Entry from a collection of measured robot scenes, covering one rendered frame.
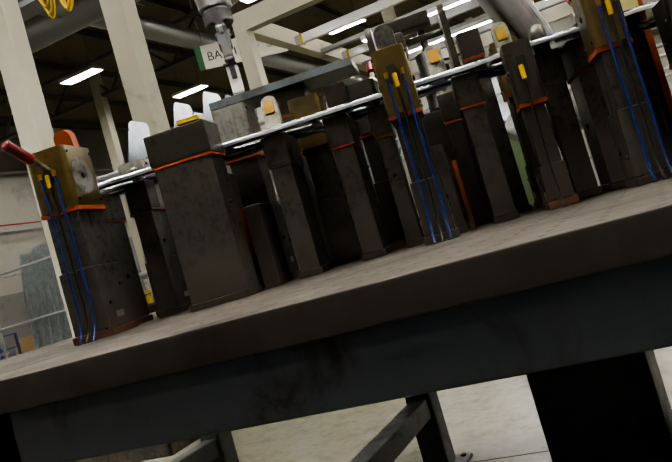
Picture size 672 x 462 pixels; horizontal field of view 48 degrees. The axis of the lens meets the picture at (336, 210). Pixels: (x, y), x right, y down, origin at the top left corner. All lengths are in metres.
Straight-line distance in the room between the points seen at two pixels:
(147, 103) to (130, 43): 0.76
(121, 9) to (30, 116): 4.54
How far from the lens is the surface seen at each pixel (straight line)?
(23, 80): 5.43
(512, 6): 1.86
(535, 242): 0.66
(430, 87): 1.56
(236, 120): 1.70
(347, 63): 1.82
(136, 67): 9.50
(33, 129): 5.34
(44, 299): 12.42
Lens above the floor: 0.74
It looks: 3 degrees up
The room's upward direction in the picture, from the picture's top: 16 degrees counter-clockwise
